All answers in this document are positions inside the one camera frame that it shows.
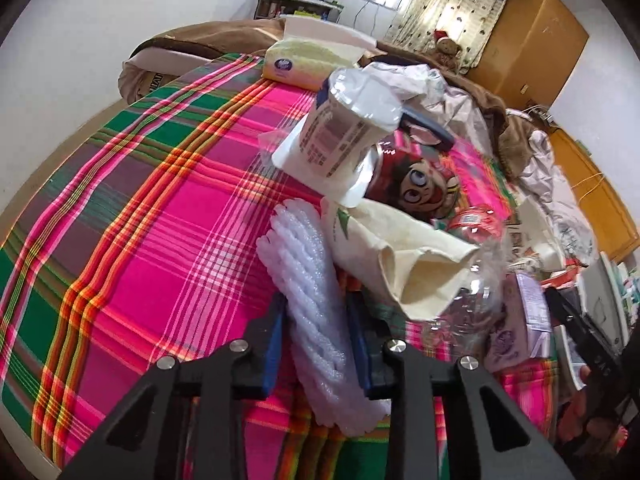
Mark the brown blanket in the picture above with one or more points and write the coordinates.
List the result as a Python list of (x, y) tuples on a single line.
[(225, 35)]

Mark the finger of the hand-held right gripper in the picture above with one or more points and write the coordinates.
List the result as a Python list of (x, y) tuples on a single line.
[(562, 307)]

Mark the pale pink quilt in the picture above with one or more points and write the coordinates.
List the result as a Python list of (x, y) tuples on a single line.
[(545, 185)]

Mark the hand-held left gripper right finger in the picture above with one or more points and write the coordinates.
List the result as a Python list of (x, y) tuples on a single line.
[(360, 340)]

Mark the brown teddy bear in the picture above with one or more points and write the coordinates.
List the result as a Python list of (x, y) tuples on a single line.
[(445, 50)]

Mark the yellow tissue pack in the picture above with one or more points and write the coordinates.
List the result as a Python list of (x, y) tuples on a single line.
[(305, 60)]

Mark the clear plastic bottle red label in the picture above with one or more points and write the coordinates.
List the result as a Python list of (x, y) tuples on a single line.
[(465, 305)]

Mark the person's right hand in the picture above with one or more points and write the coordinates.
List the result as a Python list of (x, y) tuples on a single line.
[(575, 415)]

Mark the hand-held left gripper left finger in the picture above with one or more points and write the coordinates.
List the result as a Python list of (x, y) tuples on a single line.
[(272, 340)]

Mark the dark blue glasses case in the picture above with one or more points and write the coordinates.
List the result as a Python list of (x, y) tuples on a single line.
[(427, 127)]

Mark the crumpled clear plastic bag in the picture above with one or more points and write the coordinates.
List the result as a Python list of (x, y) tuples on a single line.
[(400, 80)]

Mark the red cartoon drink can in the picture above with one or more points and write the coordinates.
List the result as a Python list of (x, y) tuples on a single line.
[(410, 180)]

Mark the white foam fruit net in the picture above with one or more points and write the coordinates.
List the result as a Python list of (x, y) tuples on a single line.
[(310, 310)]

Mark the floral bed sheet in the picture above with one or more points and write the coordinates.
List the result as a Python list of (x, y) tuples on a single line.
[(540, 240)]

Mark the small purple white box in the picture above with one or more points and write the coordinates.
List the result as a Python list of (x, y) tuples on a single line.
[(510, 335)]

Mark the orange wooden wardrobe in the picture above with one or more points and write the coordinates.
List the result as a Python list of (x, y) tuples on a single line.
[(530, 45)]

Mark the orange wooden headboard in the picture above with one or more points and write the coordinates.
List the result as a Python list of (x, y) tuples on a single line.
[(600, 200)]

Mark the pink green plaid cloth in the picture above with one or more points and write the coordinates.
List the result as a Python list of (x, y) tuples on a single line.
[(150, 235)]

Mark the crushed cream paper cup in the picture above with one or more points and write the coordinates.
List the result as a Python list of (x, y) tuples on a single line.
[(380, 245)]

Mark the white yogurt cup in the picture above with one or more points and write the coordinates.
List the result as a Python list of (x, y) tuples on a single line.
[(335, 135)]

